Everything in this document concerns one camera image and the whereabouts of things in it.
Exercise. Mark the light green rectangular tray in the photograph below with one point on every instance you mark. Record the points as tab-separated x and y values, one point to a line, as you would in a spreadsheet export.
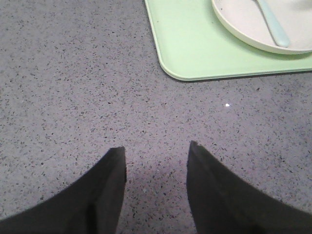
193	45

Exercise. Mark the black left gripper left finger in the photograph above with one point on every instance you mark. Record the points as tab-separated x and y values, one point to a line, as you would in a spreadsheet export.
91	205

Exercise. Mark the light blue plastic spoon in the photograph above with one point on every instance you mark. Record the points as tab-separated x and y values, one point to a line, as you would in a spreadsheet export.
276	30

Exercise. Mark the beige round plate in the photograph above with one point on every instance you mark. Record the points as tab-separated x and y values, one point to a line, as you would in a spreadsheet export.
244	19

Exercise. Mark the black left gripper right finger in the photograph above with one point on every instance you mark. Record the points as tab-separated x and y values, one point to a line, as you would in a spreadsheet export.
223	203

